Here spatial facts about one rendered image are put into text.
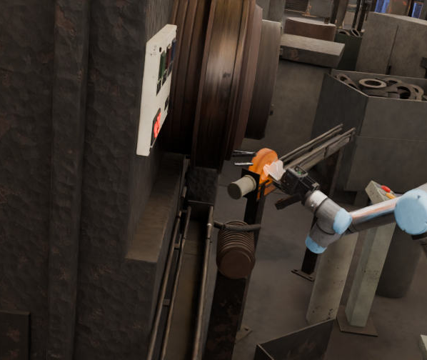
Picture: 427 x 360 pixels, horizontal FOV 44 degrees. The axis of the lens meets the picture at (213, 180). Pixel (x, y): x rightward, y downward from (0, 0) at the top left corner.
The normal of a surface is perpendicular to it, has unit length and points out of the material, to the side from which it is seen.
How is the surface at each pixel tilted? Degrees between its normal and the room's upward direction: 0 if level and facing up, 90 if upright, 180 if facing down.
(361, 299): 90
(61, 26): 90
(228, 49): 67
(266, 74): 73
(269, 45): 43
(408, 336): 0
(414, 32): 90
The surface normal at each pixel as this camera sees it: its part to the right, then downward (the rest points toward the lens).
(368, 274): -0.04, 0.37
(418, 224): -0.76, 0.12
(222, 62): 0.00, 0.10
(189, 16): 0.07, -0.36
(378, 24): -0.94, 0.00
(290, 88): -0.28, 0.33
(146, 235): 0.14, -0.91
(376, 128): 0.22, 0.40
